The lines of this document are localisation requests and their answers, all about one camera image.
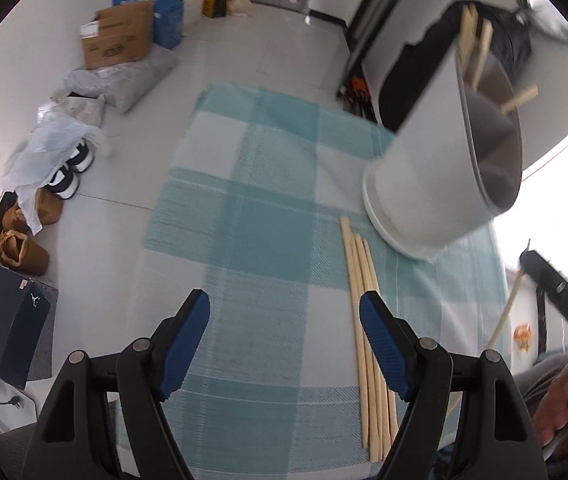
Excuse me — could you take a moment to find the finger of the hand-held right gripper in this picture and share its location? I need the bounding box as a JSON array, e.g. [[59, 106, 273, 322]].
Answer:
[[520, 250, 568, 356]]

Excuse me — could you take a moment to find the teal white checked tablecloth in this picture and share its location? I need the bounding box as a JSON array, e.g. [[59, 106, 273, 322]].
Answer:
[[114, 82, 512, 480]]

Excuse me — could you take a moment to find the orange black tool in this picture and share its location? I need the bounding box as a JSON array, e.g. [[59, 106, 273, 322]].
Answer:
[[338, 76, 371, 118]]

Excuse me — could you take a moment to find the blue cardboard box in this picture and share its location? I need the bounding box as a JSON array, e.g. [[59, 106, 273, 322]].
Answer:
[[112, 0, 185, 51]]

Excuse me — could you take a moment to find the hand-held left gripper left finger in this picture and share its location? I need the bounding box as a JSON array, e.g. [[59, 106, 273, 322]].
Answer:
[[34, 288, 211, 480]]

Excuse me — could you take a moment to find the brown cardboard box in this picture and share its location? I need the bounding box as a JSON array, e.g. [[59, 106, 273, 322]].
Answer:
[[80, 0, 155, 70]]

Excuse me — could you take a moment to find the black framed door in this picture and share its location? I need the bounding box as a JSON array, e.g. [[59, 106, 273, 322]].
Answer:
[[349, 0, 415, 63]]

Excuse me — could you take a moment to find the grey mailing bag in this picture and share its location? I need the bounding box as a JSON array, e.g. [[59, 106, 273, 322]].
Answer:
[[66, 52, 177, 113]]

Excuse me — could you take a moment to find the black white sneaker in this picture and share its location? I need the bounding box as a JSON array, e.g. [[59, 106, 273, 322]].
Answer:
[[66, 140, 96, 173], [46, 167, 81, 200]]

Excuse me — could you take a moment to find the black backpack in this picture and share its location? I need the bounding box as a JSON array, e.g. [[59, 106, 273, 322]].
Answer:
[[379, 2, 534, 133]]

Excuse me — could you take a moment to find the white parcel bag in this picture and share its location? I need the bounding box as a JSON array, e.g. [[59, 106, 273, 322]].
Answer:
[[39, 92, 107, 128]]

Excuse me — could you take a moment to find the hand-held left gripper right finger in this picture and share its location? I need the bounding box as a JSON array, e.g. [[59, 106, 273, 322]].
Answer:
[[359, 292, 549, 480]]

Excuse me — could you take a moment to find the translucent white plastic bag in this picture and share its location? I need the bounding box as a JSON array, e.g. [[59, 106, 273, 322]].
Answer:
[[3, 112, 110, 236]]

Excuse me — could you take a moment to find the white cylindrical utensil holder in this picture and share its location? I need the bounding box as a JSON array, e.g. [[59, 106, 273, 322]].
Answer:
[[363, 0, 523, 262]]

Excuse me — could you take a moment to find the orange packet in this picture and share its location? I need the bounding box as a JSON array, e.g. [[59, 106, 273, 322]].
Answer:
[[514, 324, 533, 356]]

